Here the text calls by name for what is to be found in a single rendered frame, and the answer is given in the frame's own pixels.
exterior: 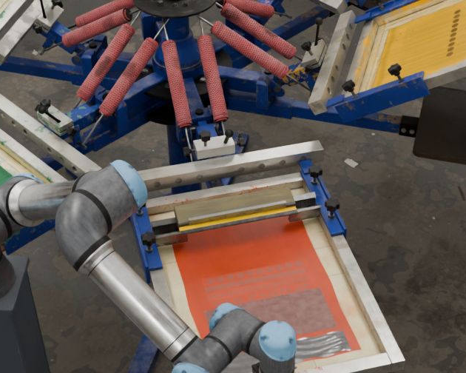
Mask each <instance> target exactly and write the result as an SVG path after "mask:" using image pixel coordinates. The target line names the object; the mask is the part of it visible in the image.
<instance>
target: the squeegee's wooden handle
mask: <svg viewBox="0 0 466 373"><path fill-rule="evenodd" d="M279 201H286V207H290V206H295V201H294V198H293V195H292V193H291V190H290V187H289V186H283V187H278V188H273V189H266V190H262V191H257V192H250V193H246V194H241V195H233V196H229V197H225V198H217V199H212V200H208V201H200V202H196V203H191V204H184V205H180V206H175V207H174V213H175V218H176V221H177V224H178V229H179V227H182V226H189V218H193V217H197V216H202V215H210V214H214V213H219V212H226V211H230V210H235V209H242V208H246V207H250V206H258V205H263V204H270V203H274V202H279Z"/></svg>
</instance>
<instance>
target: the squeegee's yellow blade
mask: <svg viewBox="0 0 466 373"><path fill-rule="evenodd" d="M296 209H297V208H296V206H290V207H286V208H282V209H275V210H271V211H266V212H258V213H254V214H250V215H243V216H238V217H234V218H227V219H222V220H218V221H210V222H206V223H201V224H194V225H190V226H182V227H179V230H180V231H183V230H188V229H195V228H199V227H203V226H211V225H215V224H222V223H227V222H231V221H238V220H243V219H247V218H255V217H259V216H263V215H270V214H275V213H279V212H287V211H291V210H296Z"/></svg>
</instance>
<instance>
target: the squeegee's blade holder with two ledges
mask: <svg viewBox="0 0 466 373"><path fill-rule="evenodd" d="M282 208H286V201H279V202H274V203H270V204H263V205H258V206H250V207H246V208H242V209H235V210H230V211H226V212H219V213H214V214H210V215H202V216H197V217H193V218H189V225H194V224H201V223H206V222H210V221H218V220H222V219H227V218H234V217H238V216H243V215H250V214H254V213H258V212H266V211H271V210H275V209H282Z"/></svg>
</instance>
